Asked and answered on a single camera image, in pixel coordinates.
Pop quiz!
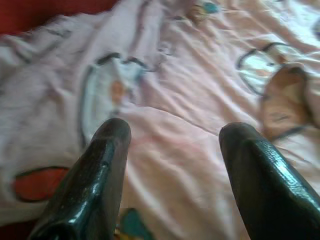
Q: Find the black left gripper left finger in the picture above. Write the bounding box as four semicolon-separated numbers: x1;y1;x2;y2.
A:
27;118;133;240

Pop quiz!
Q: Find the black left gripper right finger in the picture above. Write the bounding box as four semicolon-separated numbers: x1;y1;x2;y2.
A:
218;121;320;240

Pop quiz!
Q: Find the pink cartoon print quilt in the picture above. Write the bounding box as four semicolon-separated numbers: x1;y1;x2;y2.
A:
0;0;320;240

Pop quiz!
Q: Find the large red cushion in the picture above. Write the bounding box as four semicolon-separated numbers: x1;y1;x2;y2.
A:
0;0;123;36

